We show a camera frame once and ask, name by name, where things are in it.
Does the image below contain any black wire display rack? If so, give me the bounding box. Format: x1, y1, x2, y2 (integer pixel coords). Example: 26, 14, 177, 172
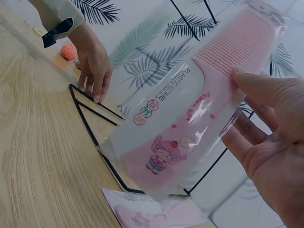
67, 0, 254, 198

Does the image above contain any person's left hand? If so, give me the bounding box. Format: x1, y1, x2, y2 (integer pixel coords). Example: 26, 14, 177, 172
70, 22, 114, 104

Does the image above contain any packaged pink plastic comb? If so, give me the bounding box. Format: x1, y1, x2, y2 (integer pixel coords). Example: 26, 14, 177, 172
97, 0, 289, 202
101, 187, 211, 228

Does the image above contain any orange ribbed ball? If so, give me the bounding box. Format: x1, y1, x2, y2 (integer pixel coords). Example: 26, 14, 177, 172
60, 44, 78, 61

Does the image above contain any black wrist band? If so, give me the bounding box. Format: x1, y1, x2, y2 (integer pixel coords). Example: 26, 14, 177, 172
42, 18, 75, 49

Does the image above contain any person's left forearm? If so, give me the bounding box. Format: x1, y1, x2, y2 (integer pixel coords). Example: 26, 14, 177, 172
28, 0, 85, 40

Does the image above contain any person's right hand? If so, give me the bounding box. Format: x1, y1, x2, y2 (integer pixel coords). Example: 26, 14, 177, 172
222, 66, 304, 228

